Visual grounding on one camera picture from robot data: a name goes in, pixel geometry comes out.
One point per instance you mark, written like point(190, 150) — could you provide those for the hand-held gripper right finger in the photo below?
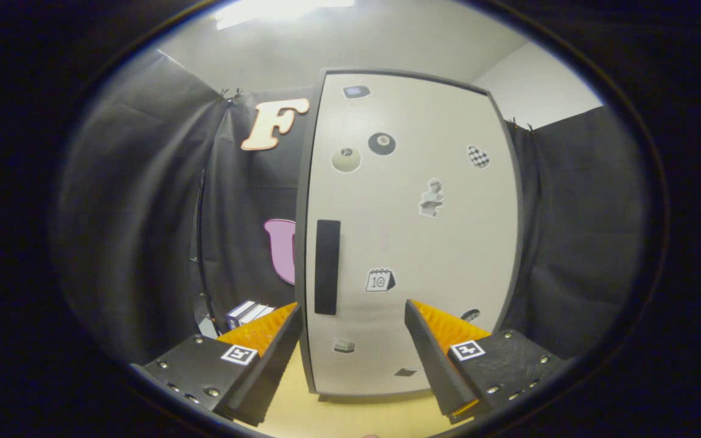
point(437, 371)

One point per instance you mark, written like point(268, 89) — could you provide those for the black backdrop cloth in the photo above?
point(143, 213)

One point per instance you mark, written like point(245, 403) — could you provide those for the white cabinet door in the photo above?
point(417, 243)

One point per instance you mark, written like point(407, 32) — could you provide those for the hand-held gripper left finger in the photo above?
point(265, 377)

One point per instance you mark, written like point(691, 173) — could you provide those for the grey cabinet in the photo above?
point(299, 182)

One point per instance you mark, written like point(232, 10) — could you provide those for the blue and white box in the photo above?
point(247, 313)

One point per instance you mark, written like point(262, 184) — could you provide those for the black backdrop stand pole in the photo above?
point(199, 255)

